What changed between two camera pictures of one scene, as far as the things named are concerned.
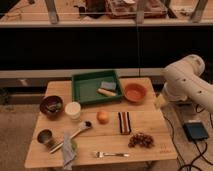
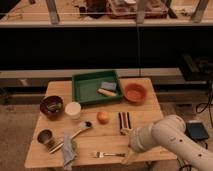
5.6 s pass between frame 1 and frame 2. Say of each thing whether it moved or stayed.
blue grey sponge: stayed
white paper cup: stayed
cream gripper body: moved
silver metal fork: stayed
